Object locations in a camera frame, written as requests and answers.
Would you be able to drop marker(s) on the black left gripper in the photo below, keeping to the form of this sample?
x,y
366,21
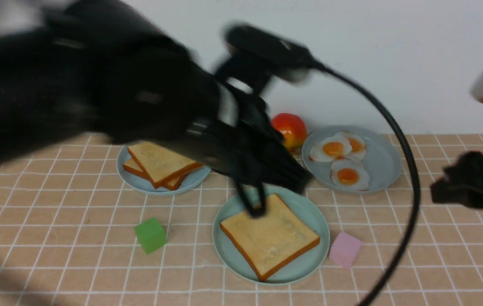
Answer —
x,y
232,134

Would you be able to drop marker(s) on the fried egg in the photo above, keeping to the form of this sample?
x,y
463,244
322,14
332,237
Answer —
x,y
330,149
348,174
358,145

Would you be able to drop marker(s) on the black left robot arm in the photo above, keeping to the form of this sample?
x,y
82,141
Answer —
x,y
99,66

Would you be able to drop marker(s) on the red apple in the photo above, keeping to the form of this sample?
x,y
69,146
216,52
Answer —
x,y
292,128

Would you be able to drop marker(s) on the pink cube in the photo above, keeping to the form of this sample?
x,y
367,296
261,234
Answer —
x,y
344,250

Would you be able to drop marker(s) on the green cube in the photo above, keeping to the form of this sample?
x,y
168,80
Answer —
x,y
151,235

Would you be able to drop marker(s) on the light blue bread plate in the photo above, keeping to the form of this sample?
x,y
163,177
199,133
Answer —
x,y
144,186

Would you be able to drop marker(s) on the grey-blue egg plate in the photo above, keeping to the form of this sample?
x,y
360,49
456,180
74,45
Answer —
x,y
382,161

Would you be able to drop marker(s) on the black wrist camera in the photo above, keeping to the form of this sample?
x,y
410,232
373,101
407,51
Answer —
x,y
256,56

